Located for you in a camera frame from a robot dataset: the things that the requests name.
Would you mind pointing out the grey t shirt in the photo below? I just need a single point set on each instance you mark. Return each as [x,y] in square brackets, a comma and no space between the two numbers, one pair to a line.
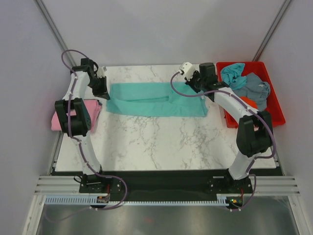
[256,90]

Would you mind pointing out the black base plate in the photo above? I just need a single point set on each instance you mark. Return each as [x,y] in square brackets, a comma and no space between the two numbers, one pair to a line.
[207,181]

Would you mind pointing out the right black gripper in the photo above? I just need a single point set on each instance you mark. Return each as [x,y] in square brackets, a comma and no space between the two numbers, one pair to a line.
[195,74]

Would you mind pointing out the left white cable duct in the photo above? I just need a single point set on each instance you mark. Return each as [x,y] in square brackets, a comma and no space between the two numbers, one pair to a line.
[77,199]

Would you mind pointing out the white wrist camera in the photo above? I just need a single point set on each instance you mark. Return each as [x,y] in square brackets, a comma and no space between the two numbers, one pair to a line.
[101,72]
[187,70]

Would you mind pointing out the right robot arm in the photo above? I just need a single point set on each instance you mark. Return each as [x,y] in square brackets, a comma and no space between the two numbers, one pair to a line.
[255,138]

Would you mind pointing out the teal t shirt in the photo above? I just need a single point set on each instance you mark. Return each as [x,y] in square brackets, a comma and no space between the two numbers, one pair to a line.
[153,99]

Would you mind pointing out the pink folded t shirt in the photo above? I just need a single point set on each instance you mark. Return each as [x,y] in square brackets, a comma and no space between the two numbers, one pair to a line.
[93,107]

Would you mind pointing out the left corner metal post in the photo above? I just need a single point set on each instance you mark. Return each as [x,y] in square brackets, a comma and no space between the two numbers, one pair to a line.
[55,32]

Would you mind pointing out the white cable duct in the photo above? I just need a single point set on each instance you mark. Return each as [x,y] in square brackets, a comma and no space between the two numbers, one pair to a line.
[232,200]
[77,199]

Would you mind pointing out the corner metal post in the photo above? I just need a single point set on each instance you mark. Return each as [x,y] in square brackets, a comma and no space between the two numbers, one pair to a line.
[272,29]
[55,32]

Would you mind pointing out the orange t shirt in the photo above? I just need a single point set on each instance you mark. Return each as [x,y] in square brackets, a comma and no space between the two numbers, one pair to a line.
[251,105]

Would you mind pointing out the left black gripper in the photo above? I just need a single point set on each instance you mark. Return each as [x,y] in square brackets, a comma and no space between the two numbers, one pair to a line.
[103,93]

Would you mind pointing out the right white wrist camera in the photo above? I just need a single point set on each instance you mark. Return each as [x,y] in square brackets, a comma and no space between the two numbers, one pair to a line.
[187,70]

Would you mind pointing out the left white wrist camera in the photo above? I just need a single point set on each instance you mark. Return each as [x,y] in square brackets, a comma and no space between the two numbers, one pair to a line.
[101,72]

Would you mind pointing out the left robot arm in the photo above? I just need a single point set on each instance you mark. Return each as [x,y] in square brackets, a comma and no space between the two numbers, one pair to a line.
[73,115]

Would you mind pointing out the right white cable duct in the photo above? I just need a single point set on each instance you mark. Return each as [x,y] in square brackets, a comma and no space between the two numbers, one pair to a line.
[232,200]

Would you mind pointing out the right corner metal post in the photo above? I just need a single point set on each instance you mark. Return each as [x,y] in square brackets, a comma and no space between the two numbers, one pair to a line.
[272,29]

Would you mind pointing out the light blue t shirt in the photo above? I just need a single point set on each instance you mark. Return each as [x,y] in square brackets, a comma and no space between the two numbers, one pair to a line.
[232,76]

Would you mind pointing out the aluminium rail frame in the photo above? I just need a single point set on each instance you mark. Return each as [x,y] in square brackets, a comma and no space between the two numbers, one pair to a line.
[265,185]

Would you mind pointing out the red plastic bin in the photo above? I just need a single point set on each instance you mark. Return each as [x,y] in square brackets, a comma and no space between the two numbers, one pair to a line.
[273,106]

